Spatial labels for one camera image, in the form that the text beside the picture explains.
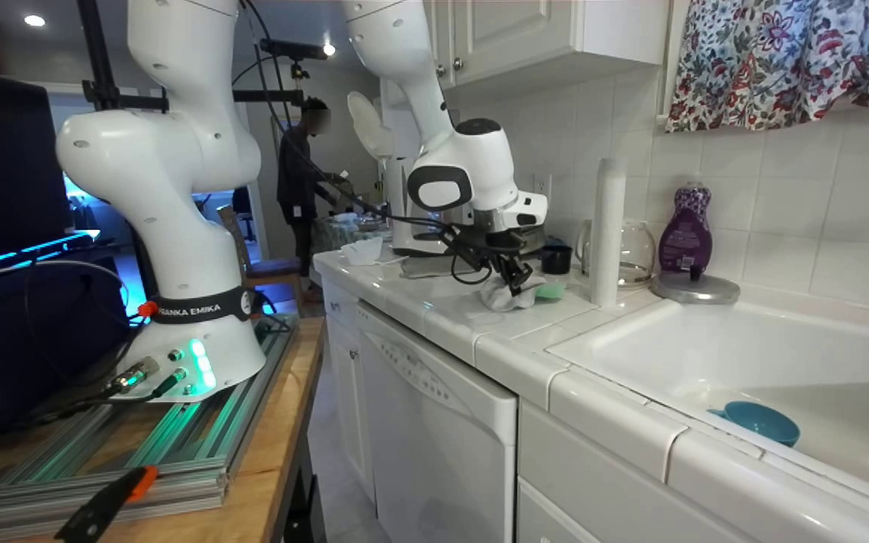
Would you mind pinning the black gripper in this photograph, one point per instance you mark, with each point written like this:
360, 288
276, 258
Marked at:
500, 245

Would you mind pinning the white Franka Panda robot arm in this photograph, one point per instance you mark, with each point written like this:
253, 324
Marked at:
181, 151

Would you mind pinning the white paper towel roll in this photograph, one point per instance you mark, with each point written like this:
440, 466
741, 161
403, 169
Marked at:
607, 229

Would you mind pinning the black measuring cup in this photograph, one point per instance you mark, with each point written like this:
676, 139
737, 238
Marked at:
555, 258

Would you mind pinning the white dish stack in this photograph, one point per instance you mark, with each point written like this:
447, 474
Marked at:
415, 236

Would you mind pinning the purple bottle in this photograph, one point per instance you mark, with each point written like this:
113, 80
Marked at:
685, 236

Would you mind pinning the white dishwasher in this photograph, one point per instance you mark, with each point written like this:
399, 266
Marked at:
436, 431

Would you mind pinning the silver round dish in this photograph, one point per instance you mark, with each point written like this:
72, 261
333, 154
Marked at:
695, 290

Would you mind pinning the white base cabinet door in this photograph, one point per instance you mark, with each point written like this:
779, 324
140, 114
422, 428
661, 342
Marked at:
346, 381

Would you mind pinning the white sink cabinet front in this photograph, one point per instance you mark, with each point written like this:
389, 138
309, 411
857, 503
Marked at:
596, 471

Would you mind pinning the round metal cabinet knob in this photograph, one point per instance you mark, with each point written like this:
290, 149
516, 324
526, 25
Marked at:
457, 61
440, 67

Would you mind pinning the standing person in dark clothes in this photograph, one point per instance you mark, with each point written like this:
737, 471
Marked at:
300, 183

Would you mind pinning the white kitchen sink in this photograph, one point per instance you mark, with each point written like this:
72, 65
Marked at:
757, 352

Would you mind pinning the wide white upper cabinet door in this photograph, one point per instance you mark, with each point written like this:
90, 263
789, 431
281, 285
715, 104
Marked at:
514, 32

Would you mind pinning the narrow white upper cabinet door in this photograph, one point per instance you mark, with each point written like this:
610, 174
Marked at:
440, 32

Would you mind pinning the recessed ceiling light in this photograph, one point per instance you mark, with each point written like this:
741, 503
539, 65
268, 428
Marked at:
328, 45
33, 18

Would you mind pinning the wooden workbench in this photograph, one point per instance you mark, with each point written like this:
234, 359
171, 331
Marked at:
264, 453

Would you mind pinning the floral window curtain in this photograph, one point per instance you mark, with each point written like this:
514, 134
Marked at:
785, 61

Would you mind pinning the black bulky case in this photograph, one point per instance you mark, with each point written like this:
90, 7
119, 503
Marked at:
22, 342

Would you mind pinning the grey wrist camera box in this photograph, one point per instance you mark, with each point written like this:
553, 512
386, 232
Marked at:
528, 211

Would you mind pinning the black mounted camera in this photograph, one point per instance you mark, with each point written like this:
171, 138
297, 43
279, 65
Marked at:
290, 50

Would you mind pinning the aluminium extrusion frame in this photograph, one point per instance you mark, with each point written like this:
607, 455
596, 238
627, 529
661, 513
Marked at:
104, 453

